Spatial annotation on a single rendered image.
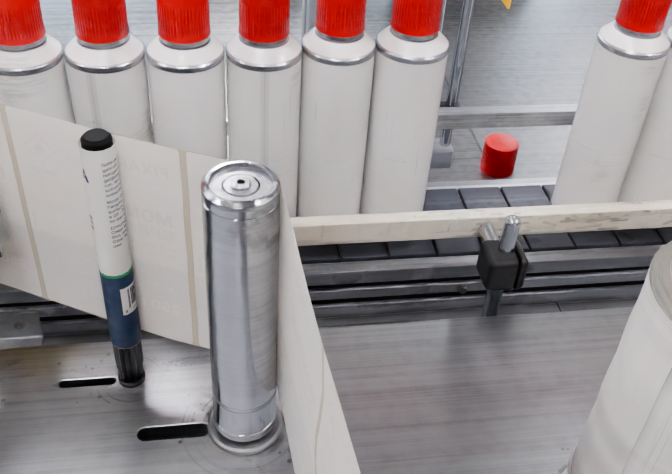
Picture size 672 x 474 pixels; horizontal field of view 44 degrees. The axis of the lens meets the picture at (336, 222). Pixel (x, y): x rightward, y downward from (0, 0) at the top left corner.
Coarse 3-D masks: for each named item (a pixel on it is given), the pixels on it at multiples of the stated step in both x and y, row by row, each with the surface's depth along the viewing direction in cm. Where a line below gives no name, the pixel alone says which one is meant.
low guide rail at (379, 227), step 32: (320, 224) 61; (352, 224) 61; (384, 224) 62; (416, 224) 62; (448, 224) 63; (480, 224) 63; (544, 224) 64; (576, 224) 65; (608, 224) 65; (640, 224) 66
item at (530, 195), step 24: (432, 192) 71; (456, 192) 71; (480, 192) 71; (504, 192) 71; (528, 192) 72; (552, 192) 72; (408, 240) 66; (432, 240) 66; (456, 240) 66; (480, 240) 66; (528, 240) 66; (552, 240) 67; (576, 240) 67; (600, 240) 67; (624, 240) 67; (648, 240) 67
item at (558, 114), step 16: (448, 112) 65; (464, 112) 65; (480, 112) 66; (496, 112) 66; (512, 112) 66; (528, 112) 66; (544, 112) 66; (560, 112) 67; (448, 128) 66; (464, 128) 66
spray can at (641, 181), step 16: (656, 96) 62; (656, 112) 63; (656, 128) 63; (640, 144) 65; (656, 144) 64; (640, 160) 65; (656, 160) 64; (640, 176) 66; (656, 176) 65; (624, 192) 68; (640, 192) 67; (656, 192) 66
